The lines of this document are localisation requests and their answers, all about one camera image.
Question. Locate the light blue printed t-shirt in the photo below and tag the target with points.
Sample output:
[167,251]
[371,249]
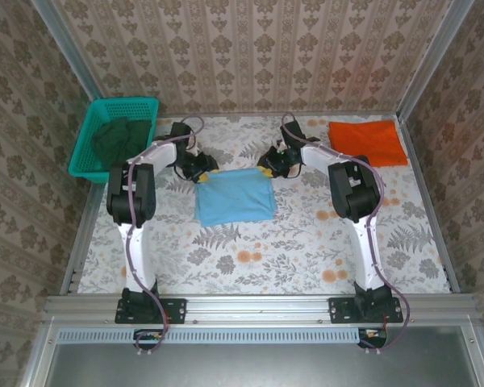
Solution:
[234,197]

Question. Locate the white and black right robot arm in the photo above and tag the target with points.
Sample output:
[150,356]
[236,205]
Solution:
[367,258]

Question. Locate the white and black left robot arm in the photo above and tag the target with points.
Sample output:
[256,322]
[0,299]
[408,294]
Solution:
[137,258]

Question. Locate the crumpled dark green t-shirt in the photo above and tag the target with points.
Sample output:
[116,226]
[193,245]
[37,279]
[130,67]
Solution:
[121,145]

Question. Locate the floral table cloth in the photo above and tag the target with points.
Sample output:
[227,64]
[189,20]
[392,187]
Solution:
[286,250]

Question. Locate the folded orange t-shirt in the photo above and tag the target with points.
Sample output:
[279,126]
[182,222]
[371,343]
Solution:
[367,141]

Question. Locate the teal plastic basket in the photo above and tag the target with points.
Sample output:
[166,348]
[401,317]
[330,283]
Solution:
[84,133]

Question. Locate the small black electronics board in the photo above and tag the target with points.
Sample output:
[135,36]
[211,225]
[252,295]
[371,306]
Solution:
[373,336]
[149,338]

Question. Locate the grey metal panel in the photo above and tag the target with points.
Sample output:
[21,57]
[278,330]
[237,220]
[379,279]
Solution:
[258,367]

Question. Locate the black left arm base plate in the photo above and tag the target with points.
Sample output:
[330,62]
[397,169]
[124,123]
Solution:
[173,310]

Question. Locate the aluminium mounting rail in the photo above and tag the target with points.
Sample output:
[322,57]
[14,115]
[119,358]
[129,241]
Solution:
[258,308]

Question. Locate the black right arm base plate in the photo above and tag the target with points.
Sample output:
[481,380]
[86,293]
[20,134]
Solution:
[340,312]

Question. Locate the aluminium frame post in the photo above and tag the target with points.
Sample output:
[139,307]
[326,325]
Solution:
[64,44]
[435,52]

